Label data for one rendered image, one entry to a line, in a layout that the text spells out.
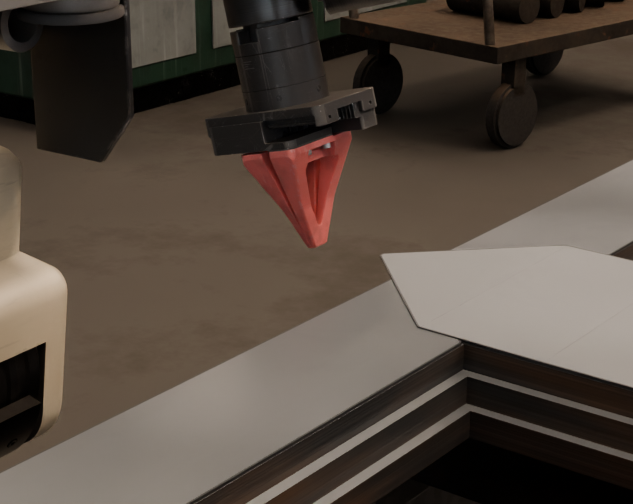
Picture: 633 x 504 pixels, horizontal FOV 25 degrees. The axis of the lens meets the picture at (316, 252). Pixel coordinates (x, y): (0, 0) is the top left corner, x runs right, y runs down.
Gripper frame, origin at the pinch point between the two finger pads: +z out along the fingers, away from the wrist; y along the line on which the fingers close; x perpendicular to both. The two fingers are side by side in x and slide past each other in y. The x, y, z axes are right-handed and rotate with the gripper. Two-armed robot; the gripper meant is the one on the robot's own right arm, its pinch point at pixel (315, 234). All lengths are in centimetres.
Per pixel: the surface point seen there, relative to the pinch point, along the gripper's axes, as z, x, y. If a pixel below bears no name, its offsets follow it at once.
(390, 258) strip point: 1.8, 0.5, -6.3
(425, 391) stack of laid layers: 6.0, 13.2, -16.6
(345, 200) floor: 48, -229, 181
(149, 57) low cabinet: 4, -267, 280
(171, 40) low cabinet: 1, -278, 279
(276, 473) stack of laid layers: 5.3, 26.3, -16.8
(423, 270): 2.5, 1.1, -9.2
